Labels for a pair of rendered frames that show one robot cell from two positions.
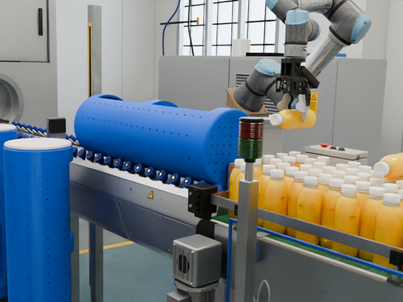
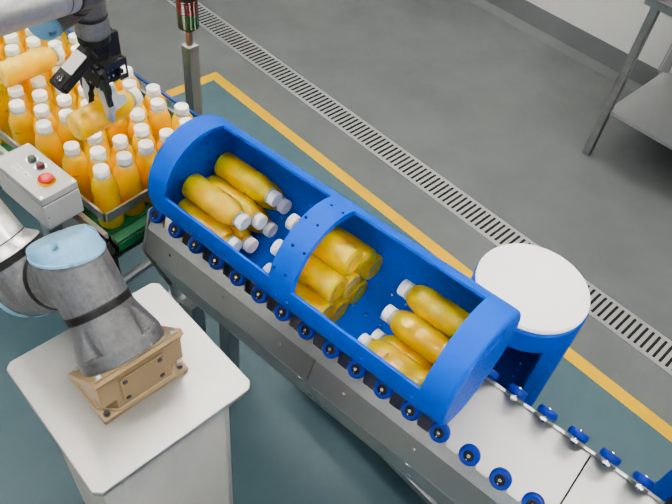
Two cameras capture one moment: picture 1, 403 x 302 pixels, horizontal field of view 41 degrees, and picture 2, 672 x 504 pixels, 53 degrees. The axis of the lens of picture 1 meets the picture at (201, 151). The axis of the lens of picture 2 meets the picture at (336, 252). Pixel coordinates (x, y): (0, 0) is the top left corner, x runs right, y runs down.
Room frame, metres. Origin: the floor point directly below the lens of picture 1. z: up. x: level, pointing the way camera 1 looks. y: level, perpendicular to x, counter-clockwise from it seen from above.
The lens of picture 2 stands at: (3.22, -0.02, 2.24)
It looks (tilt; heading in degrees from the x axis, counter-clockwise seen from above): 48 degrees down; 167
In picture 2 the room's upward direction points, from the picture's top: 8 degrees clockwise
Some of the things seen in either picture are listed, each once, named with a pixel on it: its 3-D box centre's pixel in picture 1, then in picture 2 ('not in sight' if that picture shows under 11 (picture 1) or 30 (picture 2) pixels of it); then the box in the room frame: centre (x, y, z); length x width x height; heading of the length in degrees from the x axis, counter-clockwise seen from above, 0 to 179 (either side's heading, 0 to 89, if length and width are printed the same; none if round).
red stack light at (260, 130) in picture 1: (250, 129); (186, 4); (1.35, -0.12, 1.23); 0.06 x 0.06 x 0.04
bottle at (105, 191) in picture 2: not in sight; (107, 197); (1.90, -0.33, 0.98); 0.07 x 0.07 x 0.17
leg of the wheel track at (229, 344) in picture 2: not in sight; (229, 334); (1.87, -0.03, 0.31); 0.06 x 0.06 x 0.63; 43
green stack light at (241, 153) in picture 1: (250, 147); (188, 18); (1.35, -0.12, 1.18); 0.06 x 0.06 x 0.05
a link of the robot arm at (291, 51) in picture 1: (295, 51); (90, 25); (1.83, -0.30, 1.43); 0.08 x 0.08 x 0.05
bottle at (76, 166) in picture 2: not in sight; (78, 175); (1.81, -0.41, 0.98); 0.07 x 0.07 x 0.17
